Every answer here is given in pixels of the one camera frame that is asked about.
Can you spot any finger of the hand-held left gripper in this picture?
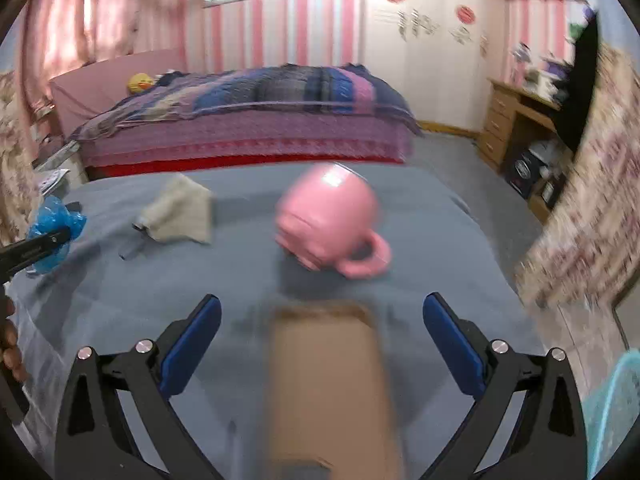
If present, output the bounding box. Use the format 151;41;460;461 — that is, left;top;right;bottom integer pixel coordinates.
0;225;73;281

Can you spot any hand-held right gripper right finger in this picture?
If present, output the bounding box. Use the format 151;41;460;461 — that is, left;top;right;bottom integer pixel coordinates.
417;292;589;480

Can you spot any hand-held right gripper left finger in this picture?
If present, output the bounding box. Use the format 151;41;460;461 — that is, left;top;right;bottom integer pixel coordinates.
54;294;226;480

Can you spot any blue plastic bag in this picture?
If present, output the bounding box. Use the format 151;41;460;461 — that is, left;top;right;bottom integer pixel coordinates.
26;196;87;276

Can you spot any beige phone case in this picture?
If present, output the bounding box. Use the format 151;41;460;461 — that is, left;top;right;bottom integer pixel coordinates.
267;302;406;480

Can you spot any teal mesh basket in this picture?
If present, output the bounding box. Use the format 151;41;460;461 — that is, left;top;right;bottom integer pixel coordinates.
582;347;634;480

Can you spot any person's left hand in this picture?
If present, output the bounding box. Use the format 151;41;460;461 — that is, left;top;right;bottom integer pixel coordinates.
0;299;29;384

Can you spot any grey bed sheet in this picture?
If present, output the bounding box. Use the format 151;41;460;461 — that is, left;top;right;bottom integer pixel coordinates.
10;162;586;480

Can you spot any floral curtain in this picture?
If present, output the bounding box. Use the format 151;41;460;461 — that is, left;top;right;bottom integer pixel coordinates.
0;70;40;246
515;42;640;311

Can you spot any grey cloth pouch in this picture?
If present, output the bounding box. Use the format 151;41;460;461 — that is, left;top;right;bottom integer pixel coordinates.
119;173;213;261

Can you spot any pink pig mug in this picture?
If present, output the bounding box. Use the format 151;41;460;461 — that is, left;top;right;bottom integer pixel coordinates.
275;162;392;281

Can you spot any pink bed headboard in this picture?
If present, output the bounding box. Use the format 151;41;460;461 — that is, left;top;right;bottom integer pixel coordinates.
47;49;189;139

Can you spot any black box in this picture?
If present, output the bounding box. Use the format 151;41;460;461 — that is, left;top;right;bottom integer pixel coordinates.
505;147;544;196

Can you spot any yellow duck plush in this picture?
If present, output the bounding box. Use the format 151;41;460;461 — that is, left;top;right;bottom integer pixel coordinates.
127;72;154;95

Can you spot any purple patterned bedspread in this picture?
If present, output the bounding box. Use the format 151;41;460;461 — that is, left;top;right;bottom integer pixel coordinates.
80;110;414;181

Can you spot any wooden desk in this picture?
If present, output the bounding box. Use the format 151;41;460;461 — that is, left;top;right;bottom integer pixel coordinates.
477;79;577;211

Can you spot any pink curtain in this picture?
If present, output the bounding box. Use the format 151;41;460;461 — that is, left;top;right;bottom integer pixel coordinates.
15;0;211;126

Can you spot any patchwork plaid quilt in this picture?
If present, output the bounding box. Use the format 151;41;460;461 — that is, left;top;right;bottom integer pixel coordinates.
70;63;424;142

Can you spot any white wardrobe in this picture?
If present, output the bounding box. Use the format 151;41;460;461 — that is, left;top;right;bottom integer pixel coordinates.
360;0;512;137

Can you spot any white box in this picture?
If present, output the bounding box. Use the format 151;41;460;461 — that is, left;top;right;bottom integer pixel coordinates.
525;66;557;97

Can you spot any dark hanging clothing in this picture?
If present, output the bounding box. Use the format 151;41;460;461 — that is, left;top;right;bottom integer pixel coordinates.
555;10;601;154

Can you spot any desk lamp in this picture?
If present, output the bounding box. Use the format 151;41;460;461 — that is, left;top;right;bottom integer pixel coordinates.
512;42;534;84

